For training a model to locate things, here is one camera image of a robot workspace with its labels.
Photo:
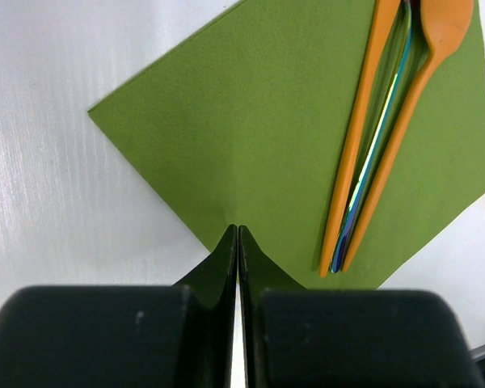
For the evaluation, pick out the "orange plastic spoon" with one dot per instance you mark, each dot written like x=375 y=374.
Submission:
x=445 y=24

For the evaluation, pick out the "orange plastic knife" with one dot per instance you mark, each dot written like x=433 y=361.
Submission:
x=384 y=15

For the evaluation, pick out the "green paper napkin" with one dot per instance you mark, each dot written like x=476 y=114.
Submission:
x=245 y=120

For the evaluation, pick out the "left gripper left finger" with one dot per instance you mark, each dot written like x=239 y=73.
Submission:
x=203 y=330

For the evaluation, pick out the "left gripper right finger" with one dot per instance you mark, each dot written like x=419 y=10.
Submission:
x=256 y=273

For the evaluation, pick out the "iridescent metal fork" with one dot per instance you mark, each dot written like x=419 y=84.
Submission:
x=369 y=150

